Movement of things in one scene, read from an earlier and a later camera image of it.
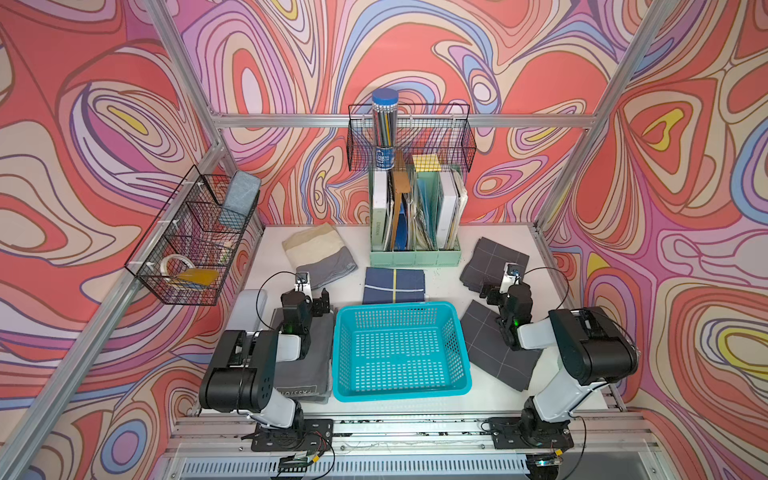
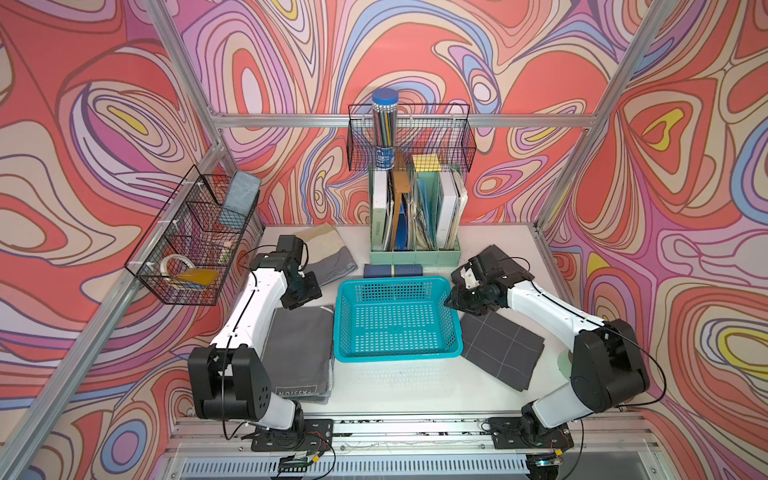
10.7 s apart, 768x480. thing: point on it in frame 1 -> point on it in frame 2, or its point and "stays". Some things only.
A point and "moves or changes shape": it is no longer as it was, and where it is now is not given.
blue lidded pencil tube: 385,127 stays
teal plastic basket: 390,350 moves or changes shape
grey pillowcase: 310,378 stays
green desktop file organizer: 416,216 stays
